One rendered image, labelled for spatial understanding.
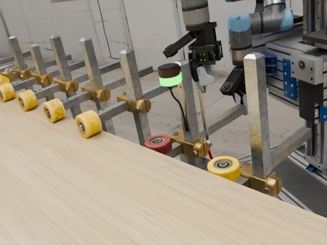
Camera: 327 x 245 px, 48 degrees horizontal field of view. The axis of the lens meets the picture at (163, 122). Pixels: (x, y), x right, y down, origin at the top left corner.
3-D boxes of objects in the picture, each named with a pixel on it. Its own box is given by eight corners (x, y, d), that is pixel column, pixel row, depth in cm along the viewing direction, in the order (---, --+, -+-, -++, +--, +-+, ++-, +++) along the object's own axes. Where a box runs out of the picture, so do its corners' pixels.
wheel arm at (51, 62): (69, 59, 224) (68, 54, 223) (72, 59, 222) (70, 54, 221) (11, 78, 203) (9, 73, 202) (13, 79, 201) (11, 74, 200)
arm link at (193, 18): (177, 12, 104) (189, 7, 110) (180, 28, 105) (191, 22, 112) (202, 9, 100) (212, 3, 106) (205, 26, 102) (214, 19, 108)
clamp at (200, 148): (180, 143, 125) (177, 130, 123) (210, 153, 116) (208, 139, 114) (168, 150, 122) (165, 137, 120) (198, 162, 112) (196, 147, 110)
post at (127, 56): (153, 168, 144) (127, 47, 124) (158, 171, 141) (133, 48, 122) (146, 172, 142) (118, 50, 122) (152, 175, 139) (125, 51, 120)
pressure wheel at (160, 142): (164, 162, 120) (158, 130, 116) (181, 169, 115) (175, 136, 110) (145, 173, 116) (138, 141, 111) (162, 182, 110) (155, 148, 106)
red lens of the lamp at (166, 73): (170, 69, 107) (168, 62, 106) (184, 71, 103) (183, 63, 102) (154, 76, 104) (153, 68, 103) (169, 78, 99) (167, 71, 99)
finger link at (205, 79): (214, 96, 111) (210, 66, 107) (196, 96, 114) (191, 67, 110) (218, 92, 113) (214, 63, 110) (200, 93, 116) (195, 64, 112)
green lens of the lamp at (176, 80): (171, 78, 108) (170, 70, 107) (186, 80, 104) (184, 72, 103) (155, 84, 105) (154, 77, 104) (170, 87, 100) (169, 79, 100)
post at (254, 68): (263, 212, 107) (251, 50, 88) (274, 217, 105) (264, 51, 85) (256, 219, 105) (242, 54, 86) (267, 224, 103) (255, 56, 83)
